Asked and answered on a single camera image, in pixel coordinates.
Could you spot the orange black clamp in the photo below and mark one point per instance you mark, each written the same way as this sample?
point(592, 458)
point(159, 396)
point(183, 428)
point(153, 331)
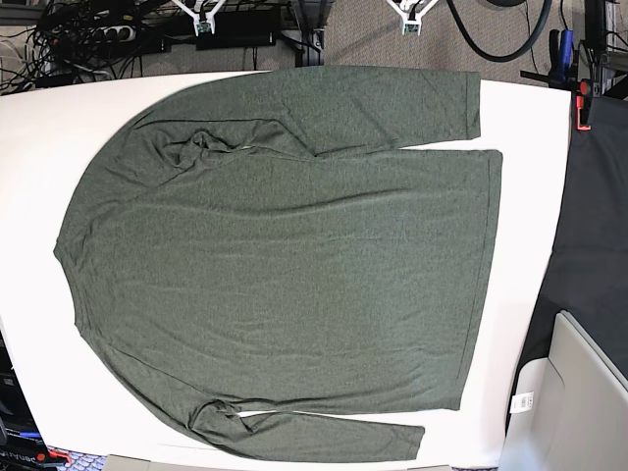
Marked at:
point(584, 96)

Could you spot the black flat electronics box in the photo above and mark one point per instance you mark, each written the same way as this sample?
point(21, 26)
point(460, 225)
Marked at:
point(238, 40)

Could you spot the black printed box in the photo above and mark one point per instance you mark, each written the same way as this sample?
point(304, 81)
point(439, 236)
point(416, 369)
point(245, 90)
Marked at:
point(21, 443)

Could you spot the grey metal table leg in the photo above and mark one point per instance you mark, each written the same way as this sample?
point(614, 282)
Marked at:
point(303, 30)

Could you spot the beige plastic bin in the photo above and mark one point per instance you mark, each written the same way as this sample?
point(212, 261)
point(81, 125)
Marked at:
point(579, 417)

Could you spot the white barcode label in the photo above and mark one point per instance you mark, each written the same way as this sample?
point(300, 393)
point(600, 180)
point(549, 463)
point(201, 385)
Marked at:
point(521, 402)

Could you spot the blue handled clamp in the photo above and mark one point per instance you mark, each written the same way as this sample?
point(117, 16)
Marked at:
point(560, 54)

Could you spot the dark green long-sleeve shirt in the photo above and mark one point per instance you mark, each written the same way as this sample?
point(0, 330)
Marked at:
point(267, 261)

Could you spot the orange clamp bottom left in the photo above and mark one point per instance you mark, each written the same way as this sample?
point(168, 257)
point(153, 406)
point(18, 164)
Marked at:
point(53, 458)

